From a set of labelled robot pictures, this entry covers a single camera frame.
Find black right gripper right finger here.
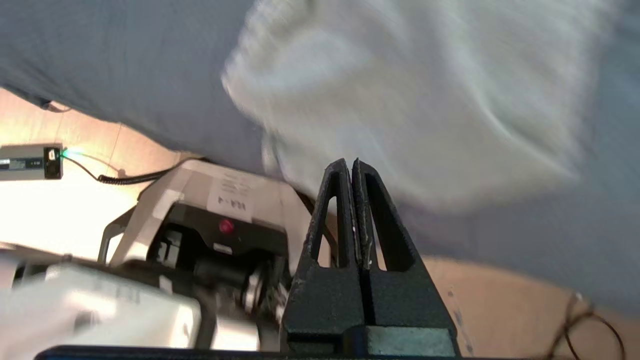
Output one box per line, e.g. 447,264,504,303
351,157,457,331

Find light blue denim shorts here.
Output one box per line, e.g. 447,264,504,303
220,0,616,211

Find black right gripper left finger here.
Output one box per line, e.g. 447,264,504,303
279,159,366,351

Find grey power adapter box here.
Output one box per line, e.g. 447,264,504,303
0,144,65,182

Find black coiled cable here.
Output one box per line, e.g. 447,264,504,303
62,150,208,186

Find thin black floor cable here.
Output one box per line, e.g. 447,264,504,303
550,292,627,360

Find bed with blue sheet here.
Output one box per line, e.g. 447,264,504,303
0,0,640,316

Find white black robot base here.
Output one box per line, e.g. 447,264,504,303
97,159,333,351

